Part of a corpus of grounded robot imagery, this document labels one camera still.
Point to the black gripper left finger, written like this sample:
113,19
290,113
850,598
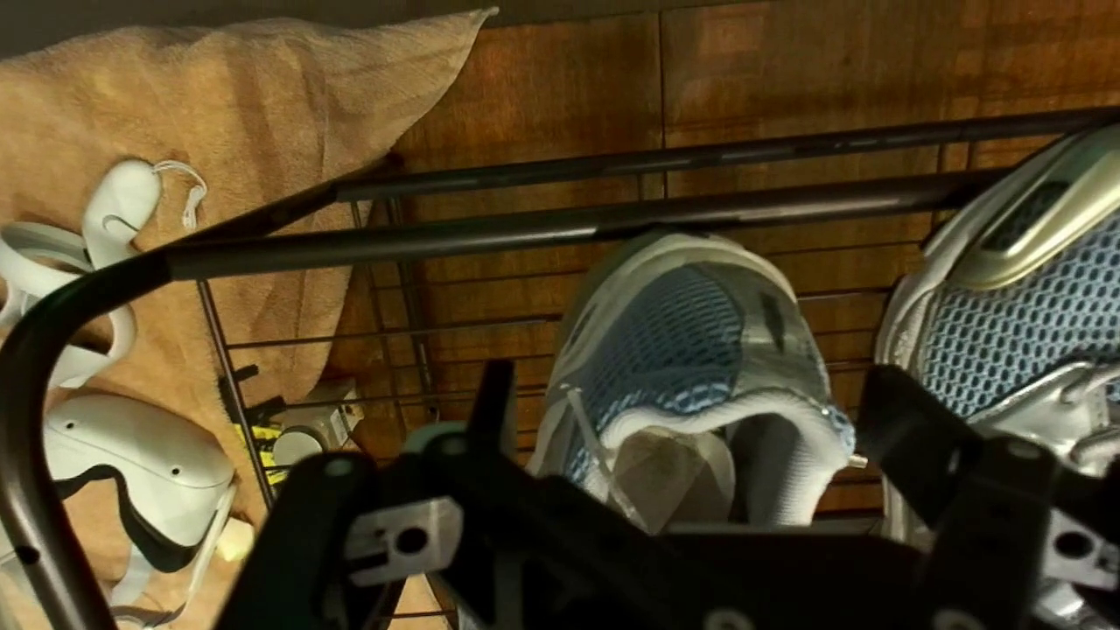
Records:
301,537

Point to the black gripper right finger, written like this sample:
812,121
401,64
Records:
1003,527

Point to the black metal shoe rack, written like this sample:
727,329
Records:
465,233

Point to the beige cloth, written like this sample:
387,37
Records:
233,106

